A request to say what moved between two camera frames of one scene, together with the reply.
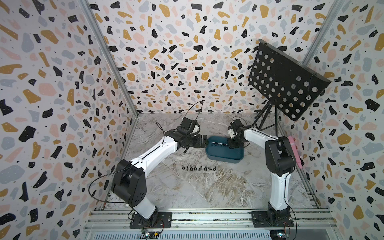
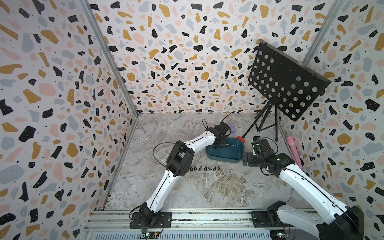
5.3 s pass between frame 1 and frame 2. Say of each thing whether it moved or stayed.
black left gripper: moved
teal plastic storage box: stayed
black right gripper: moved
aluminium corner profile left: stayed
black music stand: stayed
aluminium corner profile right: stayed
